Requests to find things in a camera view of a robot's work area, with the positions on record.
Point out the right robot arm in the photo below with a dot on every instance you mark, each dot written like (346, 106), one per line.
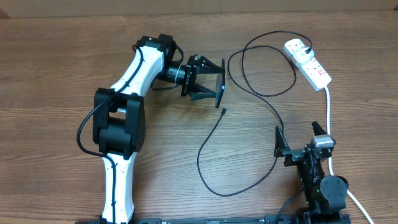
(325, 194)

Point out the white power strip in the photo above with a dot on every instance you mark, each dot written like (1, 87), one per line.
(313, 71)

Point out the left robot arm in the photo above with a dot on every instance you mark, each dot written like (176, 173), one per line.
(119, 122)

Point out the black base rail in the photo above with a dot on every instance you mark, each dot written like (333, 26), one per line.
(268, 219)

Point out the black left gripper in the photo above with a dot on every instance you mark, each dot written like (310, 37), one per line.
(190, 76)

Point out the white charger plug adapter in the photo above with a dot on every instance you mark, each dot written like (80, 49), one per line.
(303, 55)

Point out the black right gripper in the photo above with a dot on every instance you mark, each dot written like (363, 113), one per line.
(293, 155)

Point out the blue Galaxy smartphone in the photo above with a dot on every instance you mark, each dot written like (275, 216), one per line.
(220, 85)

